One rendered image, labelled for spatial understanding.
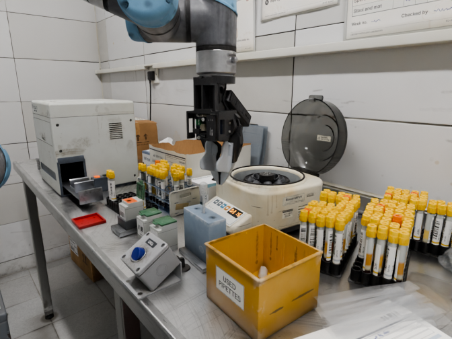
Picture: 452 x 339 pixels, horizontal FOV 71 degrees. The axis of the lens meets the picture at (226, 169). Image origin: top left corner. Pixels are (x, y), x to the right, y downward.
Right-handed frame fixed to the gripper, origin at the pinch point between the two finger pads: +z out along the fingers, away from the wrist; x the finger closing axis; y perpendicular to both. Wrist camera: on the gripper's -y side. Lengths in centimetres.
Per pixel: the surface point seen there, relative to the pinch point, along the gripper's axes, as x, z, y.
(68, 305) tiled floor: -126, 101, -42
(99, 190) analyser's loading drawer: -44.5, 10.5, -4.9
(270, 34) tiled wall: -11, -37, -53
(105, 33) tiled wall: -149, -58, -103
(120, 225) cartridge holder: -26.5, 14.5, 4.0
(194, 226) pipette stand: -3.0, 9.1, 6.1
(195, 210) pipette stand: -3.9, 6.4, 4.3
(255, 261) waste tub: 10.3, 13.7, 5.3
